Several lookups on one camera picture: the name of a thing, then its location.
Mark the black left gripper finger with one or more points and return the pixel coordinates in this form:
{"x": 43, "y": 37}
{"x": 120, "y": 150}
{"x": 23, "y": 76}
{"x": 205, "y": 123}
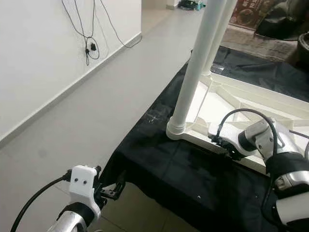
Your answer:
{"x": 119, "y": 186}

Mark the white plastic table leg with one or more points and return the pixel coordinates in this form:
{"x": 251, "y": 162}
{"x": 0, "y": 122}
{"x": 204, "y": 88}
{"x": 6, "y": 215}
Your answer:
{"x": 222, "y": 34}
{"x": 198, "y": 63}

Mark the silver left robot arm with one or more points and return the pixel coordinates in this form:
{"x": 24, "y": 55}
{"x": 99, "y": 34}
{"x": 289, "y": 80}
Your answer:
{"x": 72, "y": 222}

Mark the black tablecloth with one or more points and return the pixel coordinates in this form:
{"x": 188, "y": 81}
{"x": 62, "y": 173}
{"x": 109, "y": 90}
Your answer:
{"x": 164, "y": 179}

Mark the cream plastic table top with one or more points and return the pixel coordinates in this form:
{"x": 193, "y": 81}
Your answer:
{"x": 176, "y": 131}

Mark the large clear tape patch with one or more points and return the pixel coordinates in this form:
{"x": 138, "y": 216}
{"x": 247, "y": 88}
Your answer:
{"x": 157, "y": 116}

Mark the small clear tape patch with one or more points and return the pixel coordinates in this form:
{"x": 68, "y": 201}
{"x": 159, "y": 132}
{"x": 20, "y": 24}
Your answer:
{"x": 217, "y": 70}

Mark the beige patterned bench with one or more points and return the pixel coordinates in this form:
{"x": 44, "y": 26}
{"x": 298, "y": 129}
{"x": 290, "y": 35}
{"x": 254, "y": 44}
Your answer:
{"x": 256, "y": 38}

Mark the black round basin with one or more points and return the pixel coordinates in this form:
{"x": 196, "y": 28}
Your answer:
{"x": 301, "y": 48}

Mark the black plastic bag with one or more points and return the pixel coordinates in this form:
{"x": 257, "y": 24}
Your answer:
{"x": 285, "y": 21}

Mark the black power adapter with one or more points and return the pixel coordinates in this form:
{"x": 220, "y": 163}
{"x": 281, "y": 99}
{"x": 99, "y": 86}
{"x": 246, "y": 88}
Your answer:
{"x": 91, "y": 47}

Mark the dark floor mop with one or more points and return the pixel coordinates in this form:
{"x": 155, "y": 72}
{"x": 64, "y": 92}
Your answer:
{"x": 188, "y": 5}

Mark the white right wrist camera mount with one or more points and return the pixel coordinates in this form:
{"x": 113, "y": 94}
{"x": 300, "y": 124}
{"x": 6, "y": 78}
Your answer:
{"x": 227, "y": 133}

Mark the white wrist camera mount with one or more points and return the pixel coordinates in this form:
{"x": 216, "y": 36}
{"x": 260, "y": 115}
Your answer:
{"x": 84, "y": 186}
{"x": 227, "y": 133}

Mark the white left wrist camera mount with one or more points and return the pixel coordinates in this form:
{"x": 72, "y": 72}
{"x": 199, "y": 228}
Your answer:
{"x": 84, "y": 186}

